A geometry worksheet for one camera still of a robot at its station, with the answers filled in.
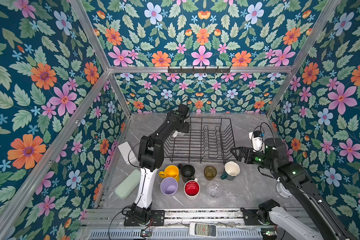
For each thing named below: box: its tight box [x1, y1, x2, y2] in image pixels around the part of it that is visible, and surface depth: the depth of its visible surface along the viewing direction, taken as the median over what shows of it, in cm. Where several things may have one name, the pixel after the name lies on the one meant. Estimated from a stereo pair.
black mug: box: [178, 163, 195, 183], surface depth 85 cm
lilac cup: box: [160, 177, 178, 195], surface depth 75 cm
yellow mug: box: [159, 165, 180, 182], surface depth 84 cm
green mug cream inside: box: [220, 161, 241, 181], surface depth 82 cm
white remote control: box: [189, 222, 218, 238], surface depth 71 cm
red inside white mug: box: [183, 177, 201, 201], surface depth 78 cm
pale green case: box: [114, 169, 142, 200], surface depth 81 cm
